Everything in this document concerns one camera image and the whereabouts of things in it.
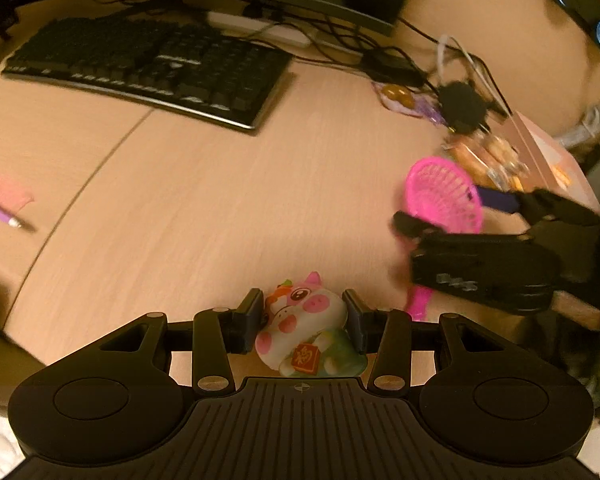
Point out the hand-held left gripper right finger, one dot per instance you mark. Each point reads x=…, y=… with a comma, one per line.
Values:
x=352, y=310

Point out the brown trinket in clear packet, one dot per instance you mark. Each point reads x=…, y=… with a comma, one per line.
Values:
x=397, y=94

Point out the black keyboard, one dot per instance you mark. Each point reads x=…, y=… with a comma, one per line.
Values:
x=130, y=55

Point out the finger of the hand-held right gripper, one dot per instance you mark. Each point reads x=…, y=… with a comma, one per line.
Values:
x=411, y=224
x=497, y=200

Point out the black wall power rail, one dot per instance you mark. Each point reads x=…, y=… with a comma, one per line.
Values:
x=575, y=5

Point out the pink paper note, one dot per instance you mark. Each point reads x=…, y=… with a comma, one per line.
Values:
x=5, y=187

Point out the black power adapter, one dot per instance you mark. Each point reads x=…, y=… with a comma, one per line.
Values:
x=390, y=65

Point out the white pink pig toy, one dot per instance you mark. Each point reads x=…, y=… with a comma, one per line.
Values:
x=300, y=320

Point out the purple pen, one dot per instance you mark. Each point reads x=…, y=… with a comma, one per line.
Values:
x=0, y=212

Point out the pink cardboard box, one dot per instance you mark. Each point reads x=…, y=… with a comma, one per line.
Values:
x=545, y=145

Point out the golden toy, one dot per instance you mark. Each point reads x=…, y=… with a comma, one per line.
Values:
x=502, y=160
x=467, y=160

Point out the black plush toy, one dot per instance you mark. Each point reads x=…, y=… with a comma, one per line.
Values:
x=462, y=105

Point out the purple plastic toy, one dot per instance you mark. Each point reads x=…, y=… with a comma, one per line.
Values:
x=432, y=112

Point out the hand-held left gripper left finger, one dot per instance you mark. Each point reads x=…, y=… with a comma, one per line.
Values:
x=256, y=310

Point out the white power strip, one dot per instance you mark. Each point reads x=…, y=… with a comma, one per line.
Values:
x=280, y=35

